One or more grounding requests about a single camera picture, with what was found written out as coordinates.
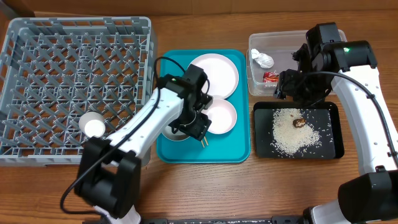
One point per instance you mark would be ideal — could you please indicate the grey bowl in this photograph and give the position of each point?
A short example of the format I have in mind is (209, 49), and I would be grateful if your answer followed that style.
(178, 136)

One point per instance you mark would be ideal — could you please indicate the black tray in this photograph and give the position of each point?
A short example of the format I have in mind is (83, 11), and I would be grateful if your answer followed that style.
(263, 127)

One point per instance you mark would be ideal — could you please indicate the red snack wrapper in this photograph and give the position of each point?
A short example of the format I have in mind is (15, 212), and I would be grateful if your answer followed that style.
(270, 77)

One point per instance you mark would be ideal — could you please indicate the teal serving tray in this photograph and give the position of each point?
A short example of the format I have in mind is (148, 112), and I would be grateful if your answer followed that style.
(231, 147)

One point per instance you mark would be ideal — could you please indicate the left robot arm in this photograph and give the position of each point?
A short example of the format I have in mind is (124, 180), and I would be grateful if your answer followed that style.
(110, 169)

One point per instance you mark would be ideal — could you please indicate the large white plate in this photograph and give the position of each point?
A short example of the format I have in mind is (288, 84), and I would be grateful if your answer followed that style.
(221, 72)

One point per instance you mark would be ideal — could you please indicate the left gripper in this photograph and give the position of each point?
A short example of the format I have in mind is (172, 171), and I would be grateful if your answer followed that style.
(199, 130)

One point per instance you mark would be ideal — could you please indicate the white paper cup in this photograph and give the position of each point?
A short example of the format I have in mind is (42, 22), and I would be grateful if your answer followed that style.
(92, 124)

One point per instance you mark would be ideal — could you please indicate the small white bowl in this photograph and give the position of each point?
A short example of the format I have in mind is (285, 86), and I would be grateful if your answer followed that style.
(223, 116)

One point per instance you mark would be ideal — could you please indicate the white tissue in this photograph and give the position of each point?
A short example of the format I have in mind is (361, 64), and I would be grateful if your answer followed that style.
(262, 59)

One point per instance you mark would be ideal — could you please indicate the brown food scrap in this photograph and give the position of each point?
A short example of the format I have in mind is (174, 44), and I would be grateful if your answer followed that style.
(299, 123)

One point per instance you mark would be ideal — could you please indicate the grey dishwasher rack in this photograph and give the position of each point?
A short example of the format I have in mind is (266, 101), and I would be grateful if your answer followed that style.
(56, 69)

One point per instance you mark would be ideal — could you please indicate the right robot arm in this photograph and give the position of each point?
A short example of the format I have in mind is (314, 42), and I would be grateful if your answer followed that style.
(327, 64)

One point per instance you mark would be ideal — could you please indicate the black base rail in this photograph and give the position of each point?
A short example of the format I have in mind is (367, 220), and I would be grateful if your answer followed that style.
(273, 220)

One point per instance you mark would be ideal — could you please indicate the clear plastic bin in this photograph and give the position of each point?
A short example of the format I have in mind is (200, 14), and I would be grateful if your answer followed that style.
(278, 45)

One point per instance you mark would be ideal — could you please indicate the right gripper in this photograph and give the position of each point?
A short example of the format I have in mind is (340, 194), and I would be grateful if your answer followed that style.
(285, 86)

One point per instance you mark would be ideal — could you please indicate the white rice pile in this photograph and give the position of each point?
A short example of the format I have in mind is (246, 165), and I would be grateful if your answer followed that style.
(315, 139)

